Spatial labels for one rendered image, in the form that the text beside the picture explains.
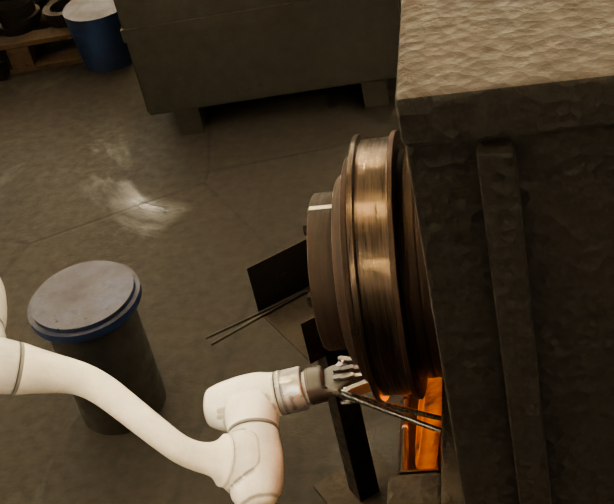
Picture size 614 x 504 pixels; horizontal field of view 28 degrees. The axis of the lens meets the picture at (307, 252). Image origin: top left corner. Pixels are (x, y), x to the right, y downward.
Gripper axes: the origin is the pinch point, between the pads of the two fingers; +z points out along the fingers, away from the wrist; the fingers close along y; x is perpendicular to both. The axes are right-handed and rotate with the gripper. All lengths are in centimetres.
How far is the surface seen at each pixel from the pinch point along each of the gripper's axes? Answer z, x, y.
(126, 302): -75, -21, -83
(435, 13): 20, 92, 54
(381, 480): -19, -71, -48
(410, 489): -2.2, -0.9, 34.5
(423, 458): 0.5, -4.3, 23.3
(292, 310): -26, -12, -46
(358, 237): 1, 49, 30
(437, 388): 5.9, 5.2, 16.1
